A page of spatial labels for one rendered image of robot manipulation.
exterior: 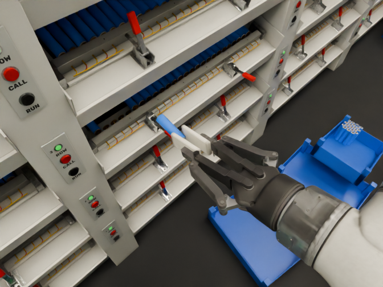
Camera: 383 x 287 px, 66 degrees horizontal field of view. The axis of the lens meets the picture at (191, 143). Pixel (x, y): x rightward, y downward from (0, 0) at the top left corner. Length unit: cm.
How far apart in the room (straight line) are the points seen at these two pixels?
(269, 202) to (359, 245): 11
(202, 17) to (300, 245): 47
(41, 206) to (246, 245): 70
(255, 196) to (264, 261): 69
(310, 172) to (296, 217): 92
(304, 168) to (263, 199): 90
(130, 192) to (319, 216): 56
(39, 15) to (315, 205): 39
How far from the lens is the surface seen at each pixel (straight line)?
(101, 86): 53
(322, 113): 153
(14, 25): 40
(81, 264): 99
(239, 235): 111
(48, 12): 42
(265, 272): 110
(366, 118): 160
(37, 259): 83
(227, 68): 81
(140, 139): 68
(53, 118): 49
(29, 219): 66
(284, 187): 40
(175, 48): 59
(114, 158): 66
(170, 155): 87
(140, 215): 100
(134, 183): 83
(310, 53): 128
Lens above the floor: 105
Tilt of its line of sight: 55 degrees down
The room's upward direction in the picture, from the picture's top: straight up
